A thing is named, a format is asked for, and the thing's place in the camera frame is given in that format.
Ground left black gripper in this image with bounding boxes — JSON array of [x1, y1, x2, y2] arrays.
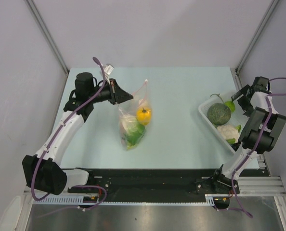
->
[[88, 78, 133, 105]]

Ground clear pink zip top bag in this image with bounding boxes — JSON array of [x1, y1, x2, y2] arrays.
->
[[118, 79, 152, 150]]

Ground yellow bell pepper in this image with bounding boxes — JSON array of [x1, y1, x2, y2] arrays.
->
[[136, 107, 152, 126]]

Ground green lettuce cabbage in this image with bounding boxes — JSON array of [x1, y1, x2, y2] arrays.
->
[[122, 121, 145, 147]]

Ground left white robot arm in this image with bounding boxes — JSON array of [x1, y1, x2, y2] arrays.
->
[[22, 72, 133, 195]]

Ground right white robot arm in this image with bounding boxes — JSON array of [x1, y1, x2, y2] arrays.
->
[[211, 77, 286, 193]]

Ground green lime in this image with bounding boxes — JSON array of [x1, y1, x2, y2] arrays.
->
[[224, 101, 236, 113]]

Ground white perforated plastic basket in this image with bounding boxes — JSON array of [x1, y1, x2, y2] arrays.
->
[[198, 90, 248, 154]]

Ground green netted melon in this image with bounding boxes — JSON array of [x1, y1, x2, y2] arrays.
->
[[207, 103, 231, 125]]

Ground white cauliflower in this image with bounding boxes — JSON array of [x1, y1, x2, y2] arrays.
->
[[217, 125, 239, 144]]

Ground dark purple grapes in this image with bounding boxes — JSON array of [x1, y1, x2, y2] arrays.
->
[[231, 142, 241, 152]]

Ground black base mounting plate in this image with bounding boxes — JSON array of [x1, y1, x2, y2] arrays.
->
[[67, 169, 239, 202]]

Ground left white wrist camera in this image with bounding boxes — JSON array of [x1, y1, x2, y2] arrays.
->
[[102, 64, 114, 83]]

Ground aluminium frame rail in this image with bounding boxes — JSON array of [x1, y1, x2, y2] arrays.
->
[[238, 177, 286, 196]]

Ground white slotted cable duct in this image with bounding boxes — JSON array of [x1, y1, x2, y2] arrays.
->
[[34, 195, 230, 207]]

